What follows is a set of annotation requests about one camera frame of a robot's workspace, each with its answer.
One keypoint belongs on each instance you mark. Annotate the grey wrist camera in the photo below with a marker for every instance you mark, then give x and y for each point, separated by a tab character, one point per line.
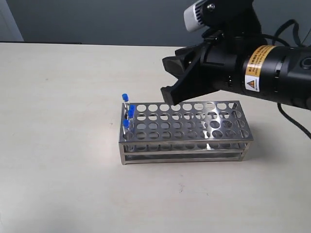
235	19

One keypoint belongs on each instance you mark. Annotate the stainless steel test tube rack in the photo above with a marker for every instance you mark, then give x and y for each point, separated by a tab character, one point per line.
198	131

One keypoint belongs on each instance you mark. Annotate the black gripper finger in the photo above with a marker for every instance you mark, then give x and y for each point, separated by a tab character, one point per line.
176	65
198	80

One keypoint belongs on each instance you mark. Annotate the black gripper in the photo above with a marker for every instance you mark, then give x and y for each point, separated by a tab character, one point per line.
253	68

